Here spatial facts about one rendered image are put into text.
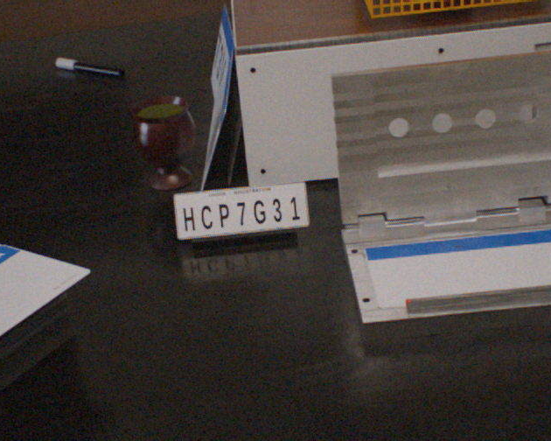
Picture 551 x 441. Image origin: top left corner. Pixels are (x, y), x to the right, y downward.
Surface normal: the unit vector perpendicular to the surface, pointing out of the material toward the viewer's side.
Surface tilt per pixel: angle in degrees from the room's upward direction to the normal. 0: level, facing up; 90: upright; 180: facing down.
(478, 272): 0
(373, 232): 90
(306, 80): 90
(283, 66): 90
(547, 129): 81
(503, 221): 0
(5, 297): 0
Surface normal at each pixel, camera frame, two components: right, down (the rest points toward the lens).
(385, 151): 0.04, 0.32
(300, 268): -0.08, -0.88
